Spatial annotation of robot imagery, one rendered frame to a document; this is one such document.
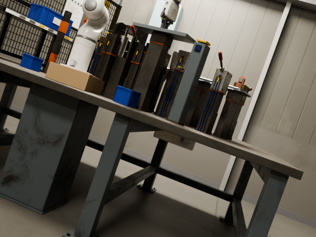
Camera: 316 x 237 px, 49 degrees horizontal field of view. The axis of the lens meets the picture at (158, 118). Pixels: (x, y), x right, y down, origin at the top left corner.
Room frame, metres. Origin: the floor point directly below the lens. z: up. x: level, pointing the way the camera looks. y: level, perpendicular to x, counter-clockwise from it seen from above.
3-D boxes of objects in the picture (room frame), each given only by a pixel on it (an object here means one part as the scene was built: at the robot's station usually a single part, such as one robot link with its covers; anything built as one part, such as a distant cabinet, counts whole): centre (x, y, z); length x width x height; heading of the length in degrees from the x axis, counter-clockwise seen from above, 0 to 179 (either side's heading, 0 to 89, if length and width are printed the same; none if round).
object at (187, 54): (2.09, -0.03, 0.90); 0.13 x 0.08 x 0.41; 150
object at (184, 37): (2.00, 0.13, 1.16); 0.37 x 0.14 x 0.02; 60
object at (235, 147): (2.52, 0.44, 0.68); 2.56 x 1.61 x 0.04; 79
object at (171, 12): (2.00, 0.14, 1.29); 0.10 x 0.07 x 0.11; 145
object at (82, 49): (2.02, 0.54, 0.88); 0.19 x 0.19 x 0.18
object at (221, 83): (1.95, -0.26, 0.88); 0.12 x 0.07 x 0.36; 150
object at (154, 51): (2.00, 0.13, 0.92); 0.10 x 0.08 x 0.45; 60
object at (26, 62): (2.35, 0.93, 0.75); 0.11 x 0.10 x 0.09; 60
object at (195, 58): (1.87, -0.09, 0.92); 0.08 x 0.08 x 0.44; 60
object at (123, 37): (2.28, 0.35, 0.95); 0.18 x 0.13 x 0.49; 60
